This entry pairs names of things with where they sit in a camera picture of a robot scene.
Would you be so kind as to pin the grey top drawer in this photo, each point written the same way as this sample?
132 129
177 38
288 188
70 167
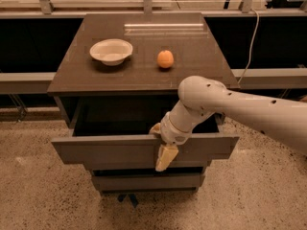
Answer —
109 129

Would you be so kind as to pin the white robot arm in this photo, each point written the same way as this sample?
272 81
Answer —
199 98

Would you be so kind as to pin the grey middle drawer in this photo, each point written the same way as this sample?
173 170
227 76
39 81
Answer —
141 165

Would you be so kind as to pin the grey drawer cabinet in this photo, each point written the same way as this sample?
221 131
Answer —
186 35

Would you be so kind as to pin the grey bottom drawer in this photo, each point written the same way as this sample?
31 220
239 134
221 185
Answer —
129 183

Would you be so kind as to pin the metal window railing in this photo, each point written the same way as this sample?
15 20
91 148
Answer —
147 0

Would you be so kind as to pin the grey drawer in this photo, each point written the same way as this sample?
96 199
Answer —
129 183
109 129
141 165

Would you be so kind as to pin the white bowl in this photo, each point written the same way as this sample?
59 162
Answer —
111 52

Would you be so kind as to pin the orange fruit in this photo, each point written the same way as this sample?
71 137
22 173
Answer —
165 59

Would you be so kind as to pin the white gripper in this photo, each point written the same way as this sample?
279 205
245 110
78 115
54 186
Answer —
170 130

